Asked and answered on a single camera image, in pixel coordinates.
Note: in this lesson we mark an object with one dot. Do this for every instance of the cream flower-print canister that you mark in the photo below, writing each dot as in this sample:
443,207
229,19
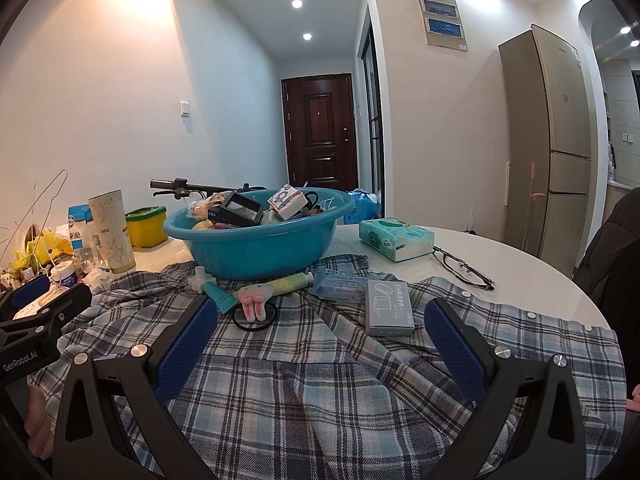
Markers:
112,230

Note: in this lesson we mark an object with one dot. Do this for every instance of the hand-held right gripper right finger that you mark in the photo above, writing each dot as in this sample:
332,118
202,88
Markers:
457,350

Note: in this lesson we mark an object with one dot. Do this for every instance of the peach puff in plastic bag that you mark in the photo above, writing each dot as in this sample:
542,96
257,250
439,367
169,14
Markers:
205,205

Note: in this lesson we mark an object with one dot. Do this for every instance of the blue plastic basin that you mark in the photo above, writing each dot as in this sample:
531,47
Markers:
260,255

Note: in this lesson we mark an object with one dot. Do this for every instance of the brown entrance door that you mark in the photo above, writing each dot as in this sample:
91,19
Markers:
320,130

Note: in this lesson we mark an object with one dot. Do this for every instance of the black-framed eyeglasses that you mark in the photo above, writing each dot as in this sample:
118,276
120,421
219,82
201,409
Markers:
462,265

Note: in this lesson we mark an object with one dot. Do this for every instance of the dark jacket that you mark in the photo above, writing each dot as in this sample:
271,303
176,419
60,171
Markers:
610,260

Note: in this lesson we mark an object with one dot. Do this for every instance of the white jar with blue label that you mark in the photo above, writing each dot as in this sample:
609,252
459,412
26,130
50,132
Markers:
65,275

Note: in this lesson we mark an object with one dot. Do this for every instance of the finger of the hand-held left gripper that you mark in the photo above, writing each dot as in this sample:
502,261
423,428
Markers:
55,310
30,292

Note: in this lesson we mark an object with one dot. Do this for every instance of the light green tube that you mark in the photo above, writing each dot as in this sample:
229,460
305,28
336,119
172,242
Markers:
287,282

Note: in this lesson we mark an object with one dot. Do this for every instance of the white plastic knob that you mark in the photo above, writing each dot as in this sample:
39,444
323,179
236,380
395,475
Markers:
200,277

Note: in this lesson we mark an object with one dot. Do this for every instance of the black box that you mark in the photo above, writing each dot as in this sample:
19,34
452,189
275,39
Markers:
240,209

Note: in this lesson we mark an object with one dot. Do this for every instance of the yellow bin with green lid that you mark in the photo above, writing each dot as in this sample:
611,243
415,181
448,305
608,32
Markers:
145,227

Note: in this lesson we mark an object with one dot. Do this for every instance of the grey wall panel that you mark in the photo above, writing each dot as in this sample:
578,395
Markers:
442,20

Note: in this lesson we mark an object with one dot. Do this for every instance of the black-framed glass door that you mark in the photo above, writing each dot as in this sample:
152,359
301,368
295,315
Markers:
372,110

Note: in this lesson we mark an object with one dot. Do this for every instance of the plaid shirt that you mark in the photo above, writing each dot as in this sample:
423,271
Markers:
310,385

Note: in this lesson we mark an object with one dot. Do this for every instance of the pink and white wipes pack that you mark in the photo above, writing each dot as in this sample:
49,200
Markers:
287,201

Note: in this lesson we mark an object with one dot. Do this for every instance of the teal tube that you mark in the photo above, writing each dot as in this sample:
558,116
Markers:
220,297

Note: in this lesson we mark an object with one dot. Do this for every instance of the small grey box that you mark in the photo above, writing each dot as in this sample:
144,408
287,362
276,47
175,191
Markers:
389,307

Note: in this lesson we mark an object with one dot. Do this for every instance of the blue and white carton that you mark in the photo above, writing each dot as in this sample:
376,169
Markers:
80,230

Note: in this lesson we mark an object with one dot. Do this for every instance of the white light switch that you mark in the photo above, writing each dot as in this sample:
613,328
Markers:
185,108

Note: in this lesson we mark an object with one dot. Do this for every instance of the yellow plastic bag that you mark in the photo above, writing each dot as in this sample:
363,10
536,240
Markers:
42,250

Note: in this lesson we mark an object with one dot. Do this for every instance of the person's left hand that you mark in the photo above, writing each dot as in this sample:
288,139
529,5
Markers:
37,420

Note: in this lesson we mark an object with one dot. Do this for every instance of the green tissue pack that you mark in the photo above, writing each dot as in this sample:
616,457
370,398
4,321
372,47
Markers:
395,235

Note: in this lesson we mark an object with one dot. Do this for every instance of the beige refrigerator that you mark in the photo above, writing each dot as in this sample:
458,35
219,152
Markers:
560,150

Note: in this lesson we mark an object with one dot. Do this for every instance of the blue plastic bag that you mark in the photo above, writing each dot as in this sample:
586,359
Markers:
365,202

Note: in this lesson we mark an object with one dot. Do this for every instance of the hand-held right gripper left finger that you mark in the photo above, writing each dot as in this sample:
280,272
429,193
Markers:
185,350

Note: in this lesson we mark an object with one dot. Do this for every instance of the white round desktop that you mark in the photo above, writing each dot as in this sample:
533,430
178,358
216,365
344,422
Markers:
525,270

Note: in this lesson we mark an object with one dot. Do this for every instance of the light blue packet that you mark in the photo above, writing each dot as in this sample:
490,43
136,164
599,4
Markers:
340,285

